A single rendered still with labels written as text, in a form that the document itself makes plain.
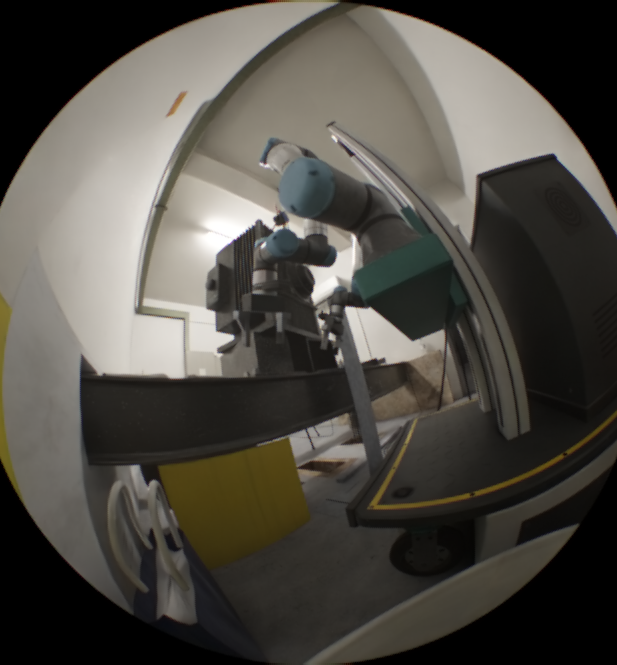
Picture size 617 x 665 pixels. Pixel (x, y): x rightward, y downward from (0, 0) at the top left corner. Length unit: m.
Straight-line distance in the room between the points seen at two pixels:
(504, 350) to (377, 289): 0.31
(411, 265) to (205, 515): 0.79
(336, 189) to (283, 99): 2.05
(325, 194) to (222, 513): 0.84
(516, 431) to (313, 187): 0.60
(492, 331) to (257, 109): 2.36
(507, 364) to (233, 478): 0.78
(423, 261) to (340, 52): 2.36
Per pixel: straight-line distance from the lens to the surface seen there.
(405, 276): 0.31
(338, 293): 0.99
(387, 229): 0.38
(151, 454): 0.72
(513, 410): 0.49
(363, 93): 2.58
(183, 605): 0.38
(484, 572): 0.25
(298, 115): 2.41
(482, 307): 0.47
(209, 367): 4.09
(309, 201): 0.35
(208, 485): 0.68
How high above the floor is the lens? 0.54
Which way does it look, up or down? 18 degrees up
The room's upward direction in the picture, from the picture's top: 13 degrees counter-clockwise
